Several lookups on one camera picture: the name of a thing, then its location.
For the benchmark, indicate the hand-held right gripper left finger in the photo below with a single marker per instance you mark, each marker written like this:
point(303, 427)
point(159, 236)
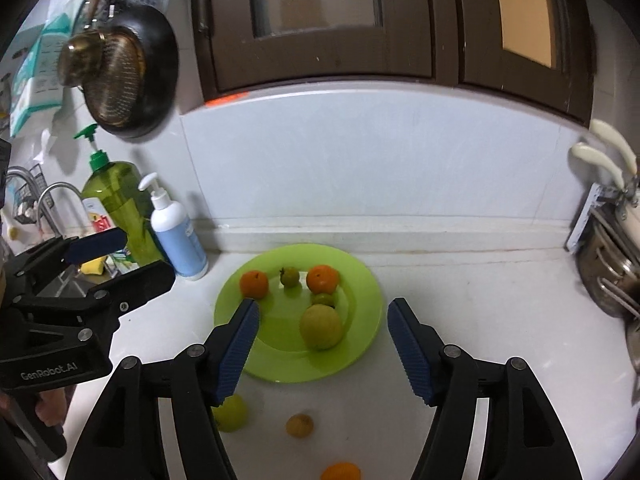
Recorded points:
point(240, 345)

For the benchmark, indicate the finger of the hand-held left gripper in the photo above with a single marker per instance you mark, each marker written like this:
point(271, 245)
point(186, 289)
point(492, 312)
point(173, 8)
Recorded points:
point(140, 285)
point(95, 248)

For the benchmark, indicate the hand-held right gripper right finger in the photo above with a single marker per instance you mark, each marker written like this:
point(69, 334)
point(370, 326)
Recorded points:
point(412, 350)

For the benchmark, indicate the green plate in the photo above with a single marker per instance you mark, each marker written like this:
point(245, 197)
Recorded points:
point(280, 355)

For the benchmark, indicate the orange with stem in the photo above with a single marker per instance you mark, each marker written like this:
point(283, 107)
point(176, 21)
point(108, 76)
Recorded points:
point(254, 284)

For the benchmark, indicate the large yellow-green pear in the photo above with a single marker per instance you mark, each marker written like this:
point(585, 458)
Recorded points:
point(321, 326)

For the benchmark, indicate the small green persimmon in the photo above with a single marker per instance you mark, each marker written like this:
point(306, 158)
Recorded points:
point(289, 277)
point(324, 299)

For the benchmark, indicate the person's left hand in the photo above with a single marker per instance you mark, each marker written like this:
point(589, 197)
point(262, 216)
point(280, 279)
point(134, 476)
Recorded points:
point(50, 405)

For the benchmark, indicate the yellow sponge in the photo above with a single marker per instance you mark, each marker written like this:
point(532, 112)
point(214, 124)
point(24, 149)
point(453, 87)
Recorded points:
point(95, 265)

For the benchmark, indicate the white blue pump bottle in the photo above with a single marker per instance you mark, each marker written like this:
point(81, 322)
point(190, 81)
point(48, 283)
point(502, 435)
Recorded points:
point(177, 245)

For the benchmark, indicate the green dish soap bottle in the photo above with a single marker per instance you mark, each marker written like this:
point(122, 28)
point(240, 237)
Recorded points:
point(117, 190)

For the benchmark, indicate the green apple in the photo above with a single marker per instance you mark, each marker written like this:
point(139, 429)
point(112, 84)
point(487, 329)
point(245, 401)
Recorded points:
point(234, 412)

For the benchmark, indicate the thin chrome faucet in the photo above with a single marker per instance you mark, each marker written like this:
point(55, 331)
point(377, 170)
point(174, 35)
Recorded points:
point(56, 187)

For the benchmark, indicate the small brown fruit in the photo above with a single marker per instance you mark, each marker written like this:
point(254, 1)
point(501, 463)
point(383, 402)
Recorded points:
point(299, 425)

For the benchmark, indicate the brass strainer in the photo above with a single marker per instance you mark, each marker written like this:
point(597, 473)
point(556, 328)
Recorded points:
point(117, 77)

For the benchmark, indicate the green white paper box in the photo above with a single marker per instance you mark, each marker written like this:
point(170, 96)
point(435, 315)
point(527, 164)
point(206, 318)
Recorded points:
point(42, 72)

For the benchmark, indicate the black frying pan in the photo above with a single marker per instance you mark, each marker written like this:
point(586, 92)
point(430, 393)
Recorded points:
point(157, 75)

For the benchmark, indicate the small brass pot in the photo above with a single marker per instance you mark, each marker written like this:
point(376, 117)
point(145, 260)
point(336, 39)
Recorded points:
point(80, 60)

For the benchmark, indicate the steel pot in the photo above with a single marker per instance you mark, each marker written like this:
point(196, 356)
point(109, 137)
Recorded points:
point(602, 272)

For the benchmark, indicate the metal pot rack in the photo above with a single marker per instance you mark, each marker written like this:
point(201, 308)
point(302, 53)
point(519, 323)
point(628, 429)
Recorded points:
point(582, 220)

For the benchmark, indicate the cream saucepan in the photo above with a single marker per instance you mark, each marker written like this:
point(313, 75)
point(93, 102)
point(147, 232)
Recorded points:
point(595, 160)
point(612, 141)

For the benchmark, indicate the dark wooden cabinet door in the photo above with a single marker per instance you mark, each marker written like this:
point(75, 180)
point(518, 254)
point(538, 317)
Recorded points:
point(475, 35)
point(320, 55)

